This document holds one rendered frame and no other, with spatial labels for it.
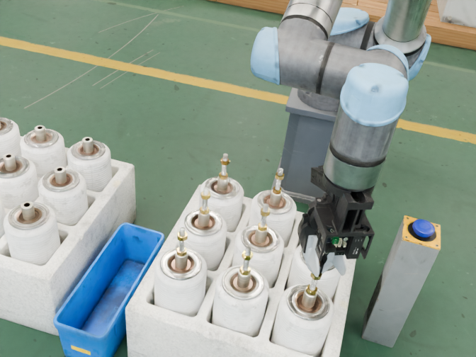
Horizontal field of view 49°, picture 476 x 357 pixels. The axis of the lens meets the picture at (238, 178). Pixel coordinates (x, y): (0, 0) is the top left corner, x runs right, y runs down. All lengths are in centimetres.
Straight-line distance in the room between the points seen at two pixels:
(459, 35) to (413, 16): 161
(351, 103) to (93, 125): 125
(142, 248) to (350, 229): 65
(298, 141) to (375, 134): 77
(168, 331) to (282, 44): 55
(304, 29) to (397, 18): 46
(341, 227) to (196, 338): 38
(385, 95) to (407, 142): 129
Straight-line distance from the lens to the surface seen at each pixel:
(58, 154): 128
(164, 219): 142
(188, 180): 155
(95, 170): 122
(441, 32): 279
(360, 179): 69
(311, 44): 75
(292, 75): 75
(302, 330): 93
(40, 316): 117
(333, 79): 74
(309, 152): 143
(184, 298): 97
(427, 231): 103
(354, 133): 65
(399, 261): 106
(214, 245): 103
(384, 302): 115
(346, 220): 75
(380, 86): 63
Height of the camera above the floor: 97
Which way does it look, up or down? 38 degrees down
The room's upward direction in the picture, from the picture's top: 7 degrees clockwise
